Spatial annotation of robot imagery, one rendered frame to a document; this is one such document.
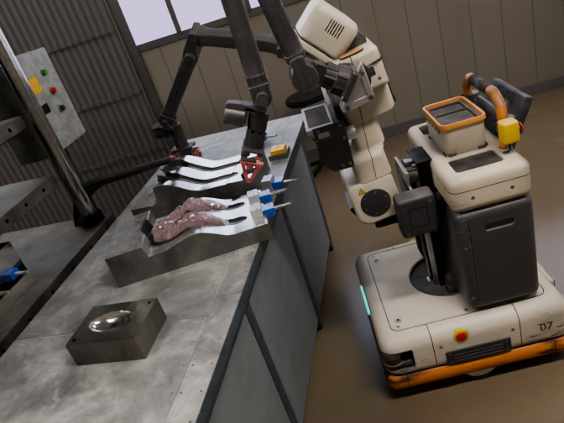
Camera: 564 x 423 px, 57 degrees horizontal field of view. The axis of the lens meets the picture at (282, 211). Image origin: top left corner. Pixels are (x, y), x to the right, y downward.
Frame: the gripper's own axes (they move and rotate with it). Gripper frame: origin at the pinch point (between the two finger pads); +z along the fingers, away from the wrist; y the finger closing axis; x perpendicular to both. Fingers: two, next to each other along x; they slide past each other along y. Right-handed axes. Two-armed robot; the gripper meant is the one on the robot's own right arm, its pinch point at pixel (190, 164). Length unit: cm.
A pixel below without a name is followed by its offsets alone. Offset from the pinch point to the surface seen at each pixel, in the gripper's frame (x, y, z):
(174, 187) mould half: 43.5, -12.3, -9.4
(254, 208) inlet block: 66, -47, -7
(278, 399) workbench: 92, -43, 49
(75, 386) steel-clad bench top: 126, -11, 1
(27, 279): 74, 39, 1
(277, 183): 40, -49, -2
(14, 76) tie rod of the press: 34, 36, -60
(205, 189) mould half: 43.4, -23.3, -6.5
